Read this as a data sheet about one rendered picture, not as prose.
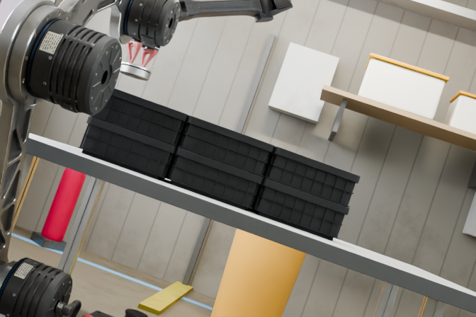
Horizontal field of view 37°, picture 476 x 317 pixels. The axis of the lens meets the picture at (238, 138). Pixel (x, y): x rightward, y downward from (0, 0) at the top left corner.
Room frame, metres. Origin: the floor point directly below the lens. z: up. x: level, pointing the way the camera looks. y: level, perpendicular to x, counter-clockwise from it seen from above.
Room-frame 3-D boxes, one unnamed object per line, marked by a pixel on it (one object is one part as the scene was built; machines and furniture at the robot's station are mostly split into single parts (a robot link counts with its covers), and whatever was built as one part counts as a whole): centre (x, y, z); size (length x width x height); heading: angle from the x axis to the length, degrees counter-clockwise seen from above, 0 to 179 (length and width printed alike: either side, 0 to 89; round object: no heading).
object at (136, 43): (2.33, 0.41, 1.08); 0.07 x 0.07 x 0.09; 46
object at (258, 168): (2.47, 0.04, 0.87); 0.40 x 0.30 x 0.11; 3
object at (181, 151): (2.47, 0.04, 0.76); 0.40 x 0.30 x 0.12; 3
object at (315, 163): (2.48, -0.26, 0.92); 0.40 x 0.30 x 0.02; 3
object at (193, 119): (2.47, 0.04, 0.92); 0.40 x 0.30 x 0.02; 3
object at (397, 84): (4.51, -0.89, 1.71); 0.52 x 0.44 x 0.29; 84
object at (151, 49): (2.35, 0.40, 1.08); 0.07 x 0.07 x 0.09; 46
